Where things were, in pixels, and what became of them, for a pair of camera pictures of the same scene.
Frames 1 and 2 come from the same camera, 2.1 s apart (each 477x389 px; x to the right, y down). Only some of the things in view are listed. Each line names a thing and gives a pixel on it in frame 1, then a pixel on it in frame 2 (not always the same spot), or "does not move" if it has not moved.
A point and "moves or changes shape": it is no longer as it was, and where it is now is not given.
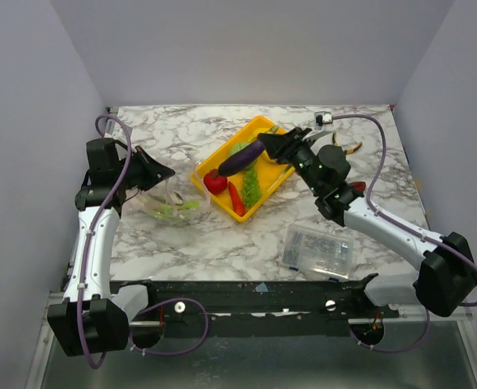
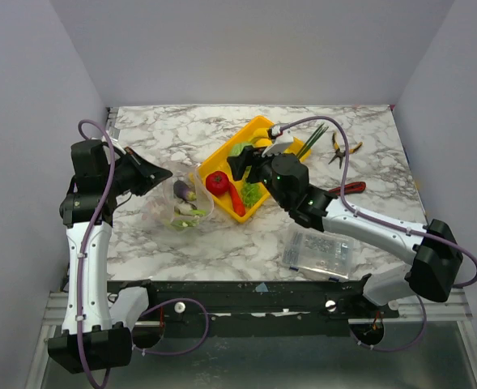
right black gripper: x=288 y=147 → x=249 y=165
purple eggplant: x=240 y=156 moves or changes shape
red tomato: x=214 y=182 does not move
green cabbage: x=239 y=147 does not move
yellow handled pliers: x=347 y=151 does not move
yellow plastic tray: x=240 y=173 does not move
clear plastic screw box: x=318 y=253 does not move
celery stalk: x=168 y=211 → x=180 y=224
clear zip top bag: x=181 y=197 moves or changes shape
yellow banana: x=267 y=130 does not move
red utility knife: x=359 y=186 does not move
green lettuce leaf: x=251 y=186 does not move
